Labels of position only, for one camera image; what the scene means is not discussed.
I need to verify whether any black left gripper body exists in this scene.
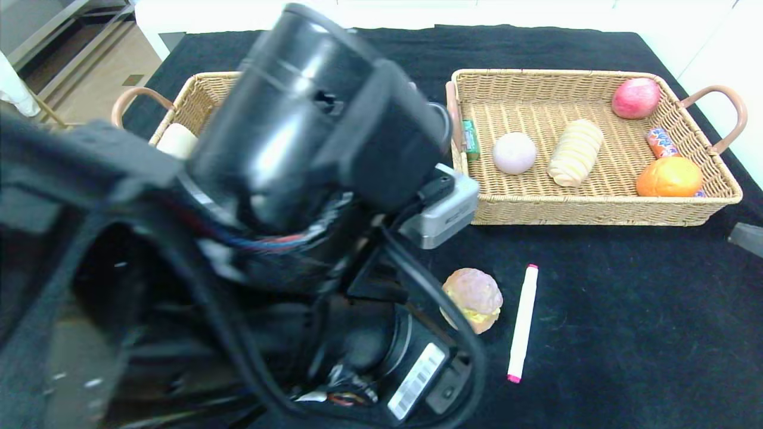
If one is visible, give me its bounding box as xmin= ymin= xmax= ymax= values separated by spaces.
xmin=364 ymin=303 xmax=458 ymax=428

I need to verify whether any white marker with pink cap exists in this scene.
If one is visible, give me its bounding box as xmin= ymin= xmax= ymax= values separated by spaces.
xmin=507 ymin=265 xmax=539 ymax=384

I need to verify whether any smooth pink round bun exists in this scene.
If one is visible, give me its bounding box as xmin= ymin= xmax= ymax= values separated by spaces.
xmin=492 ymin=132 xmax=538 ymax=176

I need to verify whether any striped spiral bread roll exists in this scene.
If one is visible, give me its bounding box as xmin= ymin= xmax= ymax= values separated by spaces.
xmin=546 ymin=121 xmax=607 ymax=188

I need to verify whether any wicker basket holding food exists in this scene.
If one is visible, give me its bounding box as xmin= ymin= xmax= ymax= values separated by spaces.
xmin=445 ymin=69 xmax=748 ymax=228

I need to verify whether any wicker basket holding soap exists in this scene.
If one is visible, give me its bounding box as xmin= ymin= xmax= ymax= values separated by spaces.
xmin=111 ymin=71 xmax=242 ymax=147

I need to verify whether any black tablecloth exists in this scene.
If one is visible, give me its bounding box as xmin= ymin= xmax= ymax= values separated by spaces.
xmin=119 ymin=24 xmax=763 ymax=429

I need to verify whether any green candy pack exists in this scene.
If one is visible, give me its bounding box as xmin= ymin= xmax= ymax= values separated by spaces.
xmin=463 ymin=119 xmax=481 ymax=161

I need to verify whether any orange fruit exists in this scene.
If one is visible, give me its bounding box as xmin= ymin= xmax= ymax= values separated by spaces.
xmin=635 ymin=156 xmax=705 ymax=198

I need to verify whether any orange red snack stick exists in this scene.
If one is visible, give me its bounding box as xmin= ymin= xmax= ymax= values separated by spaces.
xmin=646 ymin=128 xmax=706 ymax=198

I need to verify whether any white soap bar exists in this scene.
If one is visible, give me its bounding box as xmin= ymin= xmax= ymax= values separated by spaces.
xmin=156 ymin=123 xmax=199 ymax=160

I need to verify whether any red apple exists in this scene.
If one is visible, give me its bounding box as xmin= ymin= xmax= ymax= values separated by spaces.
xmin=612 ymin=78 xmax=662 ymax=120

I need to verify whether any wooden rolling rack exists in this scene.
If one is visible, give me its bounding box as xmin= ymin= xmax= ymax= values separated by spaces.
xmin=33 ymin=95 xmax=78 ymax=129

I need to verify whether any white cloth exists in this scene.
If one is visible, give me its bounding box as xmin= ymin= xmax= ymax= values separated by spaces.
xmin=0 ymin=51 xmax=41 ymax=118

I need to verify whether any grey wooden shelf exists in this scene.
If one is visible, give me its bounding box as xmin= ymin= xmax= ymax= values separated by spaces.
xmin=0 ymin=0 xmax=138 ymax=75

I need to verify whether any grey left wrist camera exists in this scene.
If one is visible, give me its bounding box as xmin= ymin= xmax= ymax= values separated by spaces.
xmin=398 ymin=164 xmax=481 ymax=250

